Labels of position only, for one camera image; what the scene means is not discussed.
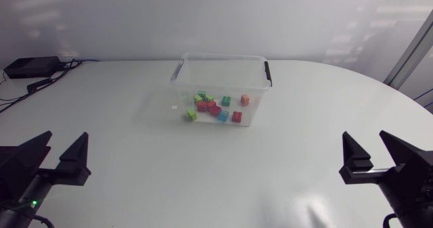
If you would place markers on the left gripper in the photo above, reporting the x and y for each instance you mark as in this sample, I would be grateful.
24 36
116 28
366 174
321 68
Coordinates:
34 192

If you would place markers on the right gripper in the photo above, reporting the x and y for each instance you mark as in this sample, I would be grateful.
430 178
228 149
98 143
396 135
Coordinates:
412 201

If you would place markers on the lime green toy brick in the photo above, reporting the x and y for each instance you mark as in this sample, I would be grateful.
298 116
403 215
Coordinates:
198 99
209 98
191 115

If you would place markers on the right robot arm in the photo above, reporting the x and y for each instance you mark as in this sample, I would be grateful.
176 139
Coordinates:
417 223

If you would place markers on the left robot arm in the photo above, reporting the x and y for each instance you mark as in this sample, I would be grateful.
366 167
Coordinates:
13 221

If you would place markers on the clear plastic container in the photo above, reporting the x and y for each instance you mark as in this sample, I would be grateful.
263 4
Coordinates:
223 72

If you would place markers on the small black adapter block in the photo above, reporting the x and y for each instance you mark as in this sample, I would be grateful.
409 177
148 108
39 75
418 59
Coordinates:
40 85

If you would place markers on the black power brick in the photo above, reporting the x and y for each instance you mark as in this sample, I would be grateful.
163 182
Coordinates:
32 67

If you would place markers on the orange toy brick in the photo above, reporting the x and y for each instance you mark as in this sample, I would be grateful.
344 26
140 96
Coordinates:
245 100

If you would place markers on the red toy brick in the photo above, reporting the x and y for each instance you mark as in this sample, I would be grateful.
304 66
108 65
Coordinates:
236 117
215 111
202 106
211 104

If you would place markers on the blue toy brick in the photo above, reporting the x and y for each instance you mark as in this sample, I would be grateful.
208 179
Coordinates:
223 116

